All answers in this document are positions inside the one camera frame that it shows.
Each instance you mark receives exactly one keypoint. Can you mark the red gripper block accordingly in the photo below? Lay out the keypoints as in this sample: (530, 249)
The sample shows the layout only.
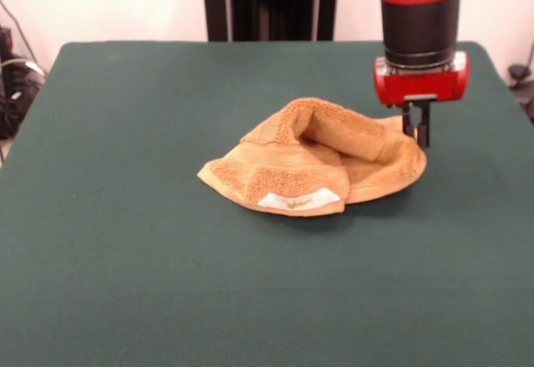
(421, 87)

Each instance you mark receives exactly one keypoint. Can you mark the tan terry towel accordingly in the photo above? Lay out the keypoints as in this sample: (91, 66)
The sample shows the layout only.
(308, 167)

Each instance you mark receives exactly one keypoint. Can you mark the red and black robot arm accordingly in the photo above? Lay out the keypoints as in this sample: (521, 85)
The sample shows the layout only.
(421, 21)

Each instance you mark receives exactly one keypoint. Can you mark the black stand foot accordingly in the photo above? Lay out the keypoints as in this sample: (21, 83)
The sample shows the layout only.
(521, 79)

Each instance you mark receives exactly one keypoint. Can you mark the dark green table cloth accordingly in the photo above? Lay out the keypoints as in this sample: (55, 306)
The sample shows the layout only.
(167, 279)

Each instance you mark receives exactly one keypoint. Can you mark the black power device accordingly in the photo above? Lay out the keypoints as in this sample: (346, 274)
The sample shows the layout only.
(5, 39)

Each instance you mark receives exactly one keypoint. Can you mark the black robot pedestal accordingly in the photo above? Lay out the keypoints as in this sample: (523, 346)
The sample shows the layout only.
(267, 4)

